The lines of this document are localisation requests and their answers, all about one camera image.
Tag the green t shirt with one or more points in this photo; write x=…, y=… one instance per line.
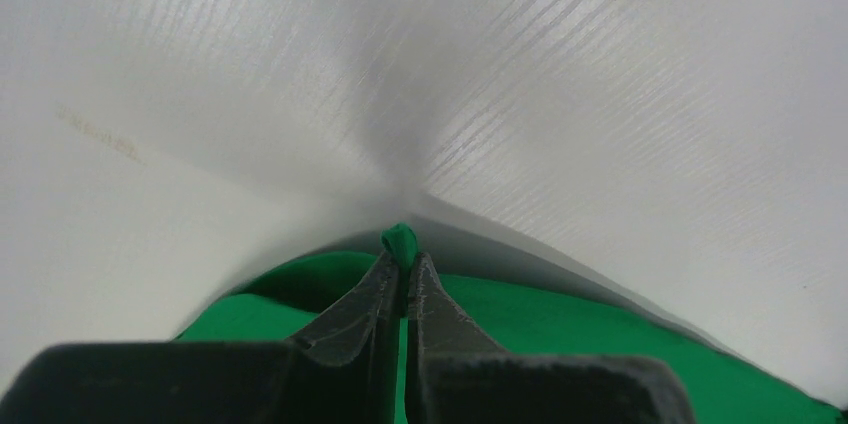
x=525, y=319

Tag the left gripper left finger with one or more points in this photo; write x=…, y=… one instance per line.
x=343, y=364

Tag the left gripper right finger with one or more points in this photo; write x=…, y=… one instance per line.
x=452, y=363

